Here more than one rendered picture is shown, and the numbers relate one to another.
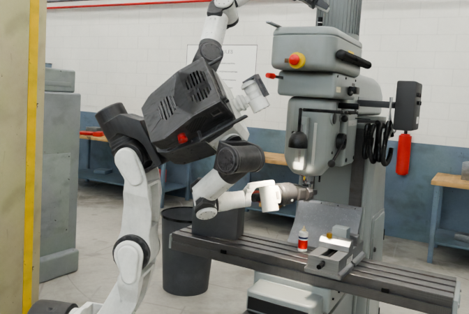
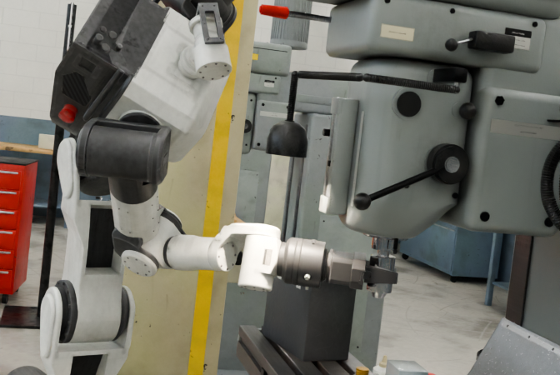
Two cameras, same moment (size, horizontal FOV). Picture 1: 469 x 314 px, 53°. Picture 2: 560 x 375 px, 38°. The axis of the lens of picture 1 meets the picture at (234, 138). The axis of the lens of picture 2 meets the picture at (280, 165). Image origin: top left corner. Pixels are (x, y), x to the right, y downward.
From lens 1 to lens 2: 1.50 m
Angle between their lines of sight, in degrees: 47
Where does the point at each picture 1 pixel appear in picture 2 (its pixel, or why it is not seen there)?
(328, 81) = (365, 14)
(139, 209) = (77, 241)
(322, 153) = (369, 180)
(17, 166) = (191, 204)
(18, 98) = not seen: hidden behind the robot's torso
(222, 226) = (291, 328)
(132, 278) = (45, 347)
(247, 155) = (109, 144)
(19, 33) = not seen: hidden behind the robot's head
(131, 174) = (64, 180)
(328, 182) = (547, 289)
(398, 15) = not seen: outside the picture
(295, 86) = (338, 33)
